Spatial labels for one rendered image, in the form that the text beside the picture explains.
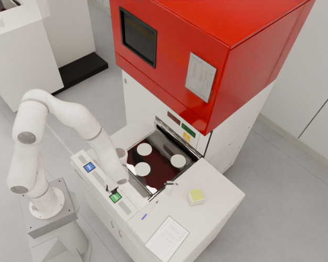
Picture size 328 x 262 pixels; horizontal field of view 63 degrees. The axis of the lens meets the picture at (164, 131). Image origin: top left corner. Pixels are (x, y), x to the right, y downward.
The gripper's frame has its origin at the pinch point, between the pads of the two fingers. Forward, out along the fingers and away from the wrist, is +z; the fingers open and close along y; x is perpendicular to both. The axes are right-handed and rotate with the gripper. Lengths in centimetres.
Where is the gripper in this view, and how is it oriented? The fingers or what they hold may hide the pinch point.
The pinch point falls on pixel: (113, 190)
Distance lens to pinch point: 152.6
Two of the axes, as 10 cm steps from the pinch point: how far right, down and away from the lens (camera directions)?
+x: 6.9, 6.0, -4.1
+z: -2.0, 7.0, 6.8
